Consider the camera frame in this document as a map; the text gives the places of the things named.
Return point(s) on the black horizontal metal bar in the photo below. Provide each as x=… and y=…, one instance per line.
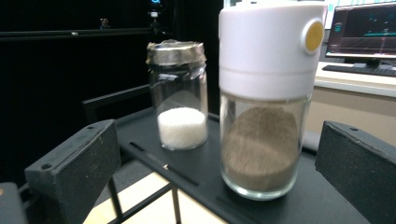
x=62, y=33

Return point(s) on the black keyboard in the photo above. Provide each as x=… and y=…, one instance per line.
x=361, y=71

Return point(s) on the computer monitor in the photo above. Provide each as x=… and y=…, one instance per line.
x=364, y=31

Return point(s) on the glass jar with metal lid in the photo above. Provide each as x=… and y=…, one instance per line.
x=182, y=124

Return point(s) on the black metal rack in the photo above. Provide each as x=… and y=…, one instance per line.
x=193, y=168

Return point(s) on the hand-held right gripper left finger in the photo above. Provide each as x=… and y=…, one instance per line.
x=74, y=174

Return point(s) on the beige desk with monitor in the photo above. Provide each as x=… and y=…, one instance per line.
x=351, y=102

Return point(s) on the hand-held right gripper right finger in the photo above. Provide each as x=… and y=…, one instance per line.
x=358, y=171

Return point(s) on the small camera on stand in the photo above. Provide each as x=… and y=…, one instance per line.
x=155, y=12

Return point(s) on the glass jar with white lid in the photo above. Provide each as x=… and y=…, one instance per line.
x=264, y=62

